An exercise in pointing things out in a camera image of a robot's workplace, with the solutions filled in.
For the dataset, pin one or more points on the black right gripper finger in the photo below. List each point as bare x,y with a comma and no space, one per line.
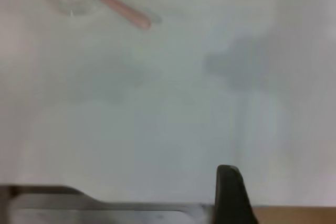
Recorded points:
231,200

